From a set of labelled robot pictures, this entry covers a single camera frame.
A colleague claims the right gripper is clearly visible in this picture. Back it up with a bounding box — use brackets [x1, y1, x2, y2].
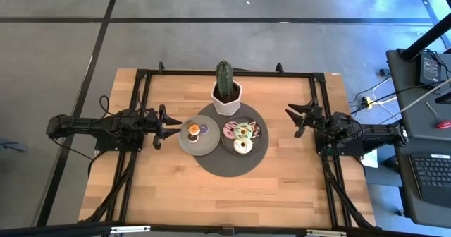
[284, 97, 327, 139]

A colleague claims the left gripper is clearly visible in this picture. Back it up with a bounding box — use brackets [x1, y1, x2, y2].
[142, 104, 183, 150]

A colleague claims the large pink-lilac iced donut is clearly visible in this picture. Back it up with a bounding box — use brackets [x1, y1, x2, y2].
[222, 121, 240, 140]

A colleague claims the large turquoise iced donut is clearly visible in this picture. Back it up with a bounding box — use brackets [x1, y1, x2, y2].
[233, 122, 254, 141]

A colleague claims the large white iced donut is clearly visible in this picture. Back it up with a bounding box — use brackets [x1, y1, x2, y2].
[233, 137, 254, 155]

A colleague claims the light grey plate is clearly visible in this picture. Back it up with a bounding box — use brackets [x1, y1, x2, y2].
[177, 114, 221, 157]

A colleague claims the large chocolate pink-drizzle donut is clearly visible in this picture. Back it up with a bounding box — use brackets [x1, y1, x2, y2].
[248, 120, 262, 138]

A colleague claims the dark grey plate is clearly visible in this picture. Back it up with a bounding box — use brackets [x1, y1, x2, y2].
[221, 115, 264, 156]

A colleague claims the round grey woven placemat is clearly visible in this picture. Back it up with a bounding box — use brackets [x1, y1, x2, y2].
[192, 102, 270, 178]

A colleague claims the yellow power strip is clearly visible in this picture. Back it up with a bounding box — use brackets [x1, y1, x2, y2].
[359, 95, 375, 110]

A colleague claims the green cactus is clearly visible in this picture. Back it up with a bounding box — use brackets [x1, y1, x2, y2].
[215, 59, 235, 97]

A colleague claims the white paper sheet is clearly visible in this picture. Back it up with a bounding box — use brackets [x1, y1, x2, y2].
[359, 148, 380, 169]

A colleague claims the grey side desk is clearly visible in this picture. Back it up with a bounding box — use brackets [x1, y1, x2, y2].
[385, 48, 451, 228]

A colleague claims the black power adapter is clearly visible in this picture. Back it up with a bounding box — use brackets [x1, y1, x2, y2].
[419, 51, 443, 87]

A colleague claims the black slanted pole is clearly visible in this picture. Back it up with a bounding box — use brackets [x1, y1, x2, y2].
[400, 13, 451, 62]

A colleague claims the black keyboard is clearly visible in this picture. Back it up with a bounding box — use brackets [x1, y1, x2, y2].
[408, 153, 451, 209]

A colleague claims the blue floor object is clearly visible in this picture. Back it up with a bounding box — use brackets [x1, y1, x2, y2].
[0, 138, 29, 153]

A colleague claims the black aluminium table frame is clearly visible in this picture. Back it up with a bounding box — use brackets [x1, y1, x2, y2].
[79, 61, 378, 231]

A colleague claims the silver beam bracket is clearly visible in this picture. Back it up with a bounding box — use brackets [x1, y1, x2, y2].
[305, 229, 348, 237]
[110, 224, 152, 235]

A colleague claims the white cable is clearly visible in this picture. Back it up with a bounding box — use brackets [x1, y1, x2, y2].
[379, 77, 451, 126]

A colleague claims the black overhead camera beam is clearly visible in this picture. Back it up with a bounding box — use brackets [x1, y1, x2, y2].
[0, 221, 451, 237]

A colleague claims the red-handled screwdriver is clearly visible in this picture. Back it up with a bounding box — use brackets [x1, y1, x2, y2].
[424, 101, 451, 130]

